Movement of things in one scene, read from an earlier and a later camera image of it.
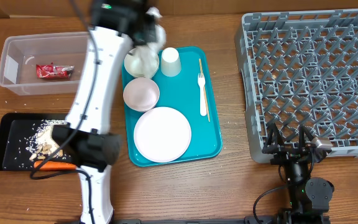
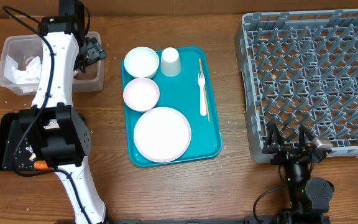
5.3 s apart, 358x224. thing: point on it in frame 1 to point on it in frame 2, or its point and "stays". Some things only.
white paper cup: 170,62 stays
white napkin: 148,55 to 25,80
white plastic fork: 201,81 stays
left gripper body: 149,31 to 94,51
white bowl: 142,62 stays
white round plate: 162,134 stays
